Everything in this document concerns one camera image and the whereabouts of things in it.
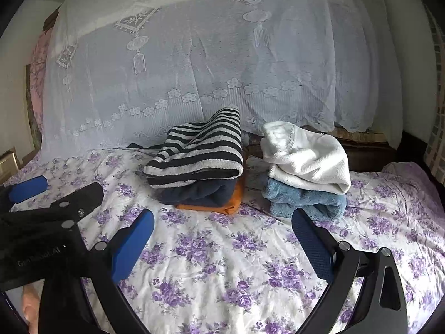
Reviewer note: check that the beige checked window curtain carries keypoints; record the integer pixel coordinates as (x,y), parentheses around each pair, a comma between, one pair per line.
(435,153)

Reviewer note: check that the white folded garment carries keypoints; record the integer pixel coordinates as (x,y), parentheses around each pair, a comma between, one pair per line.
(305,159)

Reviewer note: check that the light blue folded towel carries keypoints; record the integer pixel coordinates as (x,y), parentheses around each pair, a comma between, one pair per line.
(318,205)

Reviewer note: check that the pink floral cloth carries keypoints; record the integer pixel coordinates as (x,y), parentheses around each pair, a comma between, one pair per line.
(37,74)

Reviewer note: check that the purple floral bed sheet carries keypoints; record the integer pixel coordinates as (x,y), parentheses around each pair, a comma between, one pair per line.
(205,272)

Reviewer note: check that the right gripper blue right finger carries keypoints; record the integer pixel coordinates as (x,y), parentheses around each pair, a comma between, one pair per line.
(380,306)

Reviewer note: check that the black white striped sweater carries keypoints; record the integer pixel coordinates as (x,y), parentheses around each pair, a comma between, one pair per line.
(192,152)

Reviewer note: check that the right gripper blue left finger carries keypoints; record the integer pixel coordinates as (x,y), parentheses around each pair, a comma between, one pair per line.
(64,305)

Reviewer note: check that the person's left hand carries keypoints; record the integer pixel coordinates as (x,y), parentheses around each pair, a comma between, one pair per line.
(30,307)

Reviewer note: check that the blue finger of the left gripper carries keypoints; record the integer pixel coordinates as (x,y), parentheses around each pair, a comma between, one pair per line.
(27,189)

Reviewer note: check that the orange folded garment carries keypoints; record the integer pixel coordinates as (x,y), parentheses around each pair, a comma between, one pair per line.
(229,208)

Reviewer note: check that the navy folded garment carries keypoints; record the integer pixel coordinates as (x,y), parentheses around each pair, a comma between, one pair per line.
(206,193)

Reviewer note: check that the white lace curtain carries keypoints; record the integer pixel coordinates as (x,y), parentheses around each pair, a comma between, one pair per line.
(126,71)

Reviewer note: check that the wooden picture frame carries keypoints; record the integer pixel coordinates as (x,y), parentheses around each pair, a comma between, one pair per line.
(9,165)

